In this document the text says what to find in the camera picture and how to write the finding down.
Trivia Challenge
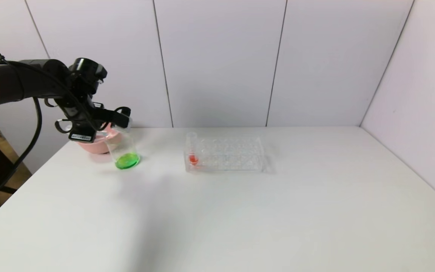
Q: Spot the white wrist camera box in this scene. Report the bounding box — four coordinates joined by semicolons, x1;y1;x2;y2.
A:
112;108;132;133

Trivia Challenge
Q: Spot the test tube with red pigment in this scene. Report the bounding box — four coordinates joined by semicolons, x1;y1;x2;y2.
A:
186;131;200;166

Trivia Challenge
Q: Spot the clear plastic test tube rack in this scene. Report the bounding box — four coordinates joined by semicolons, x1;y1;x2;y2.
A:
184;136;265;173

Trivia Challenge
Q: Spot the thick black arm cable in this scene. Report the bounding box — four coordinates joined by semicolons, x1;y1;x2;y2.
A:
0;97;43;201

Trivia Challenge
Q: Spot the test tube with blue pigment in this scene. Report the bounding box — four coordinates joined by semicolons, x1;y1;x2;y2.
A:
97;128;125;139

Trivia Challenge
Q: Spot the pink bowl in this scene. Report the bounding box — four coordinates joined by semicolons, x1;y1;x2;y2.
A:
77;127;124;155

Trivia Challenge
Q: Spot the clear glass beaker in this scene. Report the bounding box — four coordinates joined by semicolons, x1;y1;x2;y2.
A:
105;130;140;170

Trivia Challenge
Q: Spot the black chair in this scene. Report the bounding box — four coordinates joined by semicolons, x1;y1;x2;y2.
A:
0;142;17;195

